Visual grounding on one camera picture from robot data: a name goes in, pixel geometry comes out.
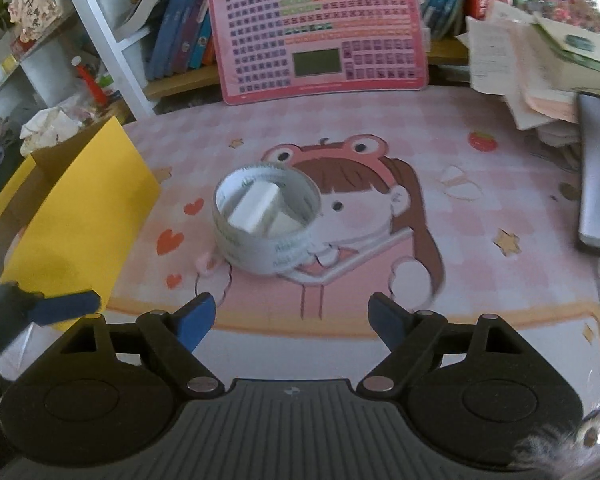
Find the small white block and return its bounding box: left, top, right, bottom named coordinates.
left=266, top=210, right=303, bottom=238

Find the white shelf unit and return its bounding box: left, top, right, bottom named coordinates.
left=0, top=0, right=221, bottom=122

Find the yellow cardboard box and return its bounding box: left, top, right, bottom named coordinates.
left=0, top=118, right=160, bottom=304

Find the pink keyboard learning toy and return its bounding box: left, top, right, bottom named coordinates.
left=209, top=0, right=428, bottom=105

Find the row of blue books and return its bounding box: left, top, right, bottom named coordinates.
left=145, top=0, right=211, bottom=81

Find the white tape roll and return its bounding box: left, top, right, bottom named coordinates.
left=212, top=162, right=322, bottom=275

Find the black smartphone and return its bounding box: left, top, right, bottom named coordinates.
left=577, top=92, right=600, bottom=250

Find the white charger plug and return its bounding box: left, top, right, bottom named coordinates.
left=227, top=181, right=282, bottom=234

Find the pink cartoon table mat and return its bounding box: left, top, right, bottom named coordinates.
left=0, top=84, right=600, bottom=380

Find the pile of papers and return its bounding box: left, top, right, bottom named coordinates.
left=457, top=1, right=600, bottom=148

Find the red bottle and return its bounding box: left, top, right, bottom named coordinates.
left=71, top=55, right=109, bottom=107

